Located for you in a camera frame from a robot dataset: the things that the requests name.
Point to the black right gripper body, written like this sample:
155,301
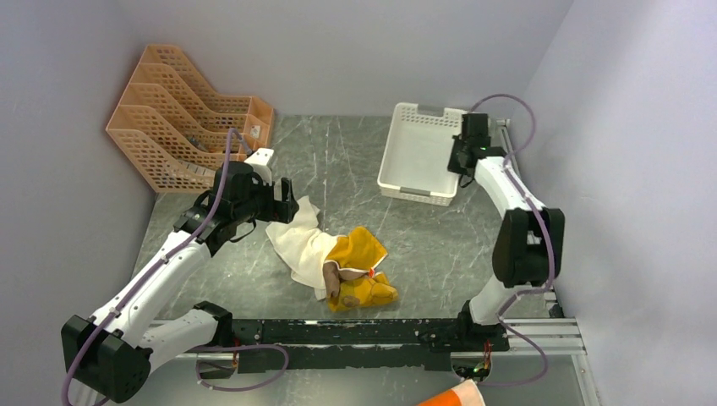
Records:
464,145

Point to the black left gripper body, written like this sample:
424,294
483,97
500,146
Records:
260,205

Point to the white plastic basket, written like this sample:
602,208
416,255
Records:
417,152

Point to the white towel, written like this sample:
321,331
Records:
303,246

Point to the yellow brown bear towel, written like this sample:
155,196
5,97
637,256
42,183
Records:
350,273

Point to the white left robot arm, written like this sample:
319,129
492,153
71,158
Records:
115,350

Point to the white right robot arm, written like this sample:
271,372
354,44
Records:
482,307

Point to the orange plastic file rack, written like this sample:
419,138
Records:
176,129

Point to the orange white striped object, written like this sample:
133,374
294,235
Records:
465,393

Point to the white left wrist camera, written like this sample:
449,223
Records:
262,161

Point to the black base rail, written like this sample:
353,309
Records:
359,343

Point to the aluminium frame rail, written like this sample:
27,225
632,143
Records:
552,330

